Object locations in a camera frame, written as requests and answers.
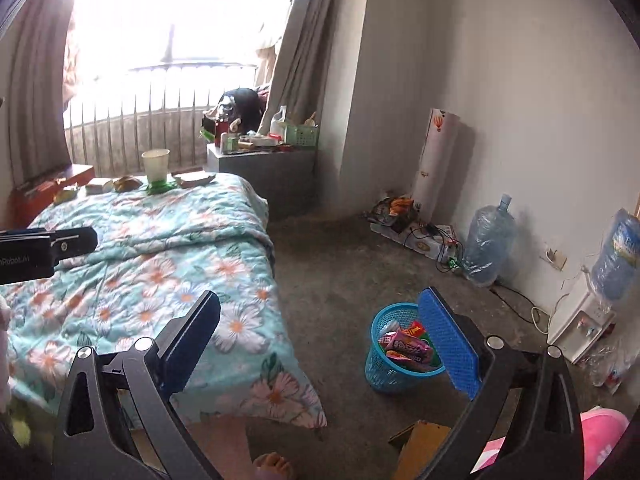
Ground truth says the pink blue snack bag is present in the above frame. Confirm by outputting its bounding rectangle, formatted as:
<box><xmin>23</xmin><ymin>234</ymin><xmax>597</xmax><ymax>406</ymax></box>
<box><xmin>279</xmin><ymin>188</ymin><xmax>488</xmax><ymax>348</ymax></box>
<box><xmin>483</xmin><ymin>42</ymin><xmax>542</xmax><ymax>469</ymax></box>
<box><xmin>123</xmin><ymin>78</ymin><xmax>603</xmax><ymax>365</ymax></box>
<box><xmin>378</xmin><ymin>320</ymin><xmax>438</xmax><ymax>373</ymax></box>

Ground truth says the green plastic basket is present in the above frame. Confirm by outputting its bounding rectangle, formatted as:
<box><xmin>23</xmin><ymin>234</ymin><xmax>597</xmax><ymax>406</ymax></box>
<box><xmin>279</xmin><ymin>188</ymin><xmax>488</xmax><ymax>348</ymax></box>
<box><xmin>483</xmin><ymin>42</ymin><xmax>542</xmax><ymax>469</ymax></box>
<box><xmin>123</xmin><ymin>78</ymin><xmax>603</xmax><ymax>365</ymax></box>
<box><xmin>284</xmin><ymin>125</ymin><xmax>319</xmax><ymax>148</ymax></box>

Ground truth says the empty water jug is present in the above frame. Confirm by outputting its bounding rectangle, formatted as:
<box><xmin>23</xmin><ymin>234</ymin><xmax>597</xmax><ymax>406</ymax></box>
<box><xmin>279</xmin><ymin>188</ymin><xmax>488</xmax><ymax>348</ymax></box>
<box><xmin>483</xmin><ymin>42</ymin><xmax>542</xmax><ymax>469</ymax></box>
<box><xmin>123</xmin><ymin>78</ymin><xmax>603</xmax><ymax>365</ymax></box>
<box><xmin>462</xmin><ymin>194</ymin><xmax>516</xmax><ymax>287</ymax></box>

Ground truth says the white power strip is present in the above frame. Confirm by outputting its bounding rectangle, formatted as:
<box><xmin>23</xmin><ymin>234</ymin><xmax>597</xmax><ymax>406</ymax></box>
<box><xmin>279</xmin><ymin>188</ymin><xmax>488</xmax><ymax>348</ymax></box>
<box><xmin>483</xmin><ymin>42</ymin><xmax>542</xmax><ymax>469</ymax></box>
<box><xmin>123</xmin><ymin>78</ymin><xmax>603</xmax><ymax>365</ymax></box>
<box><xmin>369</xmin><ymin>218</ymin><xmax>459</xmax><ymax>264</ymax></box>

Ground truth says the grey side cabinet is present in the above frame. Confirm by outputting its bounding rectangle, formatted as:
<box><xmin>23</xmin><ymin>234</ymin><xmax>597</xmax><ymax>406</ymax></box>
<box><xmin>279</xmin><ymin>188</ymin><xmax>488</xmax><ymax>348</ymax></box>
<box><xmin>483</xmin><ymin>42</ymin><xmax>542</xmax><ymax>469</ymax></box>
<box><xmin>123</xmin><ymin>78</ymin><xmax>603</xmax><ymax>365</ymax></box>
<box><xmin>206</xmin><ymin>143</ymin><xmax>317</xmax><ymax>220</ymax></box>

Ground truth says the white water dispenser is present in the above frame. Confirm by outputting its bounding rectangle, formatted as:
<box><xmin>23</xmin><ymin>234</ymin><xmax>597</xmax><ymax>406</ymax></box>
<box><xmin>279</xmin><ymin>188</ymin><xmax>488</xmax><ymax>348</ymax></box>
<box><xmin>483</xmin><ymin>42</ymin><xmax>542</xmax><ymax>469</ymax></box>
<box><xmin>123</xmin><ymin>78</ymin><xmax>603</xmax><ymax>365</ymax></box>
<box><xmin>547</xmin><ymin>268</ymin><xmax>616</xmax><ymax>364</ymax></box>

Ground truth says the water bottle on dispenser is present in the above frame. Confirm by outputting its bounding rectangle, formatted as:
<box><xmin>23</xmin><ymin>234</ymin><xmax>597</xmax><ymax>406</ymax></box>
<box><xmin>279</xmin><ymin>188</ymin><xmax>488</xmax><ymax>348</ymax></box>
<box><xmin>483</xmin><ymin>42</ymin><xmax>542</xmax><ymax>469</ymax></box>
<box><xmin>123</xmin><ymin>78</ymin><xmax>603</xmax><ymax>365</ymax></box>
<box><xmin>590</xmin><ymin>208</ymin><xmax>639</xmax><ymax>302</ymax></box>

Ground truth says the floral teal quilt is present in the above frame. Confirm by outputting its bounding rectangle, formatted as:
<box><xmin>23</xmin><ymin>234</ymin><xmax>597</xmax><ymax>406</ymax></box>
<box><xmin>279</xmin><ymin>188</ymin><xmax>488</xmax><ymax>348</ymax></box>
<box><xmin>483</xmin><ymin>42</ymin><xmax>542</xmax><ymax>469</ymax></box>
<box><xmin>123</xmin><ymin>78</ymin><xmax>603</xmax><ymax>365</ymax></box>
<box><xmin>1</xmin><ymin>174</ymin><xmax>326</xmax><ymax>429</ymax></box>

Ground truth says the black bag on cabinet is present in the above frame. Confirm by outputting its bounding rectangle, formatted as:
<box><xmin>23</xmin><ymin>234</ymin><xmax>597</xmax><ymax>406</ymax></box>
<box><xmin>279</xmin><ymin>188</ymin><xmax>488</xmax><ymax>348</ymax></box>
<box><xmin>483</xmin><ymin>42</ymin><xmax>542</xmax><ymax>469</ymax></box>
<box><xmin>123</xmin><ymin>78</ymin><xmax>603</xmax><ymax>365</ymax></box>
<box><xmin>217</xmin><ymin>88</ymin><xmax>265</xmax><ymax>133</ymax></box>

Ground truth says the white paper cup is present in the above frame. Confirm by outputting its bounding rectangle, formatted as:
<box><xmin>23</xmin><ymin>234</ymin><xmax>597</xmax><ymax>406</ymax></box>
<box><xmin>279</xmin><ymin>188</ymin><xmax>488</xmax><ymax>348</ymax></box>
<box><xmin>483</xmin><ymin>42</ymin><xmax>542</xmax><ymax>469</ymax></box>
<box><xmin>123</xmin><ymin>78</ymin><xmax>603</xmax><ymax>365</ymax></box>
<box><xmin>141</xmin><ymin>148</ymin><xmax>170</xmax><ymax>183</ymax></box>

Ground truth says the small wooden stool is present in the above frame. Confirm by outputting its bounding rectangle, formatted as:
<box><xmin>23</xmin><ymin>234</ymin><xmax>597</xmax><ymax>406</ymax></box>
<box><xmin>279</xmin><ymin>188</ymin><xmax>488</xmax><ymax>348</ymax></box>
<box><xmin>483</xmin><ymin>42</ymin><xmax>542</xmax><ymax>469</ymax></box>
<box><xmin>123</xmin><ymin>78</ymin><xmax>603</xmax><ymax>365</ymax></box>
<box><xmin>388</xmin><ymin>420</ymin><xmax>450</xmax><ymax>480</ymax></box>

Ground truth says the gold snack wrapper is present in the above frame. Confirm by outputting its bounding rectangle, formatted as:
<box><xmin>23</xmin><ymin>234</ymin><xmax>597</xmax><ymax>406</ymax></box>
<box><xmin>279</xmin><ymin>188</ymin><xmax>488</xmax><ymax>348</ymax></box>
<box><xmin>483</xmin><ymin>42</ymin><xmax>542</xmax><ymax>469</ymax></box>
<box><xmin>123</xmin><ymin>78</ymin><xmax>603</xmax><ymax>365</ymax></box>
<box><xmin>113</xmin><ymin>176</ymin><xmax>143</xmax><ymax>193</ymax></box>

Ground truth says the orange snack wrapper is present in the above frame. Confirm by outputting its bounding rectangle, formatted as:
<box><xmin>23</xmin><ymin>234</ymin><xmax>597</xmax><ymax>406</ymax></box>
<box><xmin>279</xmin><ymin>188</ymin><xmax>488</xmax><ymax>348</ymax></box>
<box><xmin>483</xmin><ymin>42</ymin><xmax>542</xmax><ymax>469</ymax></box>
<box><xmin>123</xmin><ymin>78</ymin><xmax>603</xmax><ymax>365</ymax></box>
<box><xmin>172</xmin><ymin>170</ymin><xmax>216</xmax><ymax>188</ymax></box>

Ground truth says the beige curtain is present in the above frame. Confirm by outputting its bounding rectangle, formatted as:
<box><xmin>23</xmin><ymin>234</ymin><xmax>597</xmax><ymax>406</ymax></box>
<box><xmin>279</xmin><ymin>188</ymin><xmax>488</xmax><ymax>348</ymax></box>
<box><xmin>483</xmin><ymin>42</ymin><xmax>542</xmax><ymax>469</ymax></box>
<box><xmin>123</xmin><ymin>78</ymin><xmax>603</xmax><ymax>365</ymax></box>
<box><xmin>259</xmin><ymin>0</ymin><xmax>338</xmax><ymax>133</ymax></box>

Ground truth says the blue mesh trash basket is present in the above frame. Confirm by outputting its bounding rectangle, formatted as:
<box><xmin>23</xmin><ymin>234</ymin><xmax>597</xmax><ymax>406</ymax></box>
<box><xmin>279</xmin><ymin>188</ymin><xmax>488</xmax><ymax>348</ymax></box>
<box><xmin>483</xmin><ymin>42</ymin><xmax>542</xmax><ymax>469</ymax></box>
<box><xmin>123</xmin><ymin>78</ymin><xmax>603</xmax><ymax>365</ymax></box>
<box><xmin>364</xmin><ymin>302</ymin><xmax>446</xmax><ymax>394</ymax></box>

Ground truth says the small green snack packet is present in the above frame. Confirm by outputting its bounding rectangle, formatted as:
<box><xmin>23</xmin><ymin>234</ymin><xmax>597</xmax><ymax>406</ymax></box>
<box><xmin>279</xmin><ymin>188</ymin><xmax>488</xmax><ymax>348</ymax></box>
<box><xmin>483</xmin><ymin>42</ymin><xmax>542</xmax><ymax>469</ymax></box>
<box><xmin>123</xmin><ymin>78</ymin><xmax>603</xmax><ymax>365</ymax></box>
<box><xmin>145</xmin><ymin>180</ymin><xmax>178</xmax><ymax>195</ymax></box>

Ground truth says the pink slipper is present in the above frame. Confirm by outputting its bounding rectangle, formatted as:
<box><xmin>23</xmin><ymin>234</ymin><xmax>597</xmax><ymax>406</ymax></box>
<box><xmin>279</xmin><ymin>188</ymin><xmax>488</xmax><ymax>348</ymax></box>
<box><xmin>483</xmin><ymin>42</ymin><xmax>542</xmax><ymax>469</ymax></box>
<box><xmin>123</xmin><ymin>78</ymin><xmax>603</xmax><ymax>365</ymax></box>
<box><xmin>472</xmin><ymin>406</ymin><xmax>630</xmax><ymax>480</ymax></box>

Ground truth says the balcony railing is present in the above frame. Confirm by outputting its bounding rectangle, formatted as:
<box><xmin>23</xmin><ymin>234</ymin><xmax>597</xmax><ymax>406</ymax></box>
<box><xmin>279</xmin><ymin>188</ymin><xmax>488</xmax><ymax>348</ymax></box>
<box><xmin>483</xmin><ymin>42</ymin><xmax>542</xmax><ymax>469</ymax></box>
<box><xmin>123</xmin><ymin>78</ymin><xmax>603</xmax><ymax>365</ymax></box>
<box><xmin>63</xmin><ymin>61</ymin><xmax>257</xmax><ymax>177</ymax></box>

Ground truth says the red wooden nightstand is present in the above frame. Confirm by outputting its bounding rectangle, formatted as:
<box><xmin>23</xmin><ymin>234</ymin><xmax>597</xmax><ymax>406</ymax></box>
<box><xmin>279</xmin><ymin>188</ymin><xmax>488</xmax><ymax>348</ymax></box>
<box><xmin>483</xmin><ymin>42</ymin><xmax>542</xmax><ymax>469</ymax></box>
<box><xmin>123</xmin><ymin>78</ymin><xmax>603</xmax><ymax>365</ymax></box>
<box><xmin>8</xmin><ymin>164</ymin><xmax>96</xmax><ymax>229</ymax></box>

